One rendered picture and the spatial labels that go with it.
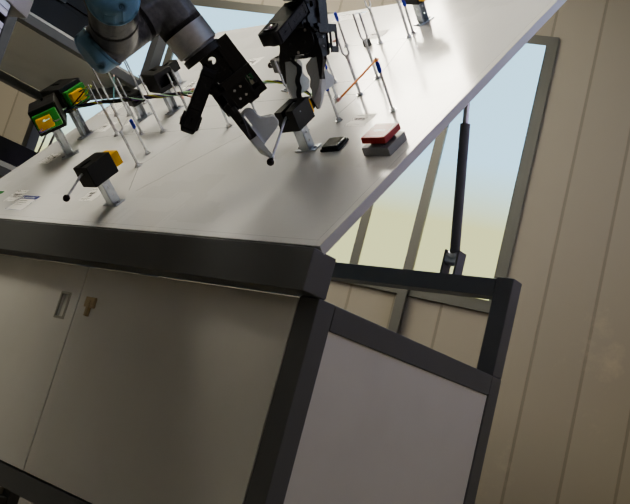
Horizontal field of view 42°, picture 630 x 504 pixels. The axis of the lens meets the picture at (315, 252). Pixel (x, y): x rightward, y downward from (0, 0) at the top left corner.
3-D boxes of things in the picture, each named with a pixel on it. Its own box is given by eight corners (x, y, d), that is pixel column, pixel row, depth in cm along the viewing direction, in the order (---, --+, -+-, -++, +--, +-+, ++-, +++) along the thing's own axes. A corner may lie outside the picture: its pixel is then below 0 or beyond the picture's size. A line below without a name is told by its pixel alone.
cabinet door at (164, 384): (221, 567, 114) (295, 295, 121) (19, 470, 149) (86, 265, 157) (234, 567, 115) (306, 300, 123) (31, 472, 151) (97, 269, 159)
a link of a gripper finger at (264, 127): (295, 142, 138) (261, 97, 135) (267, 163, 138) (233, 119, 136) (293, 140, 141) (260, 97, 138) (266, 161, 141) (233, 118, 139)
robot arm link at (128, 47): (66, 19, 122) (124, -22, 125) (72, 48, 133) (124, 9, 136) (102, 59, 122) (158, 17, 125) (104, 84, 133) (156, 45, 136)
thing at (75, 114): (69, 129, 221) (42, 81, 214) (105, 128, 209) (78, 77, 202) (50, 142, 217) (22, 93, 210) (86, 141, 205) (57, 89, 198)
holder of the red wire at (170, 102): (164, 103, 209) (145, 64, 204) (189, 106, 199) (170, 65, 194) (148, 112, 207) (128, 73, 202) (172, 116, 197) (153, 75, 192)
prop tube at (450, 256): (455, 266, 174) (466, 122, 174) (444, 265, 176) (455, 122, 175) (462, 267, 177) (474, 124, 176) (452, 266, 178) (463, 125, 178)
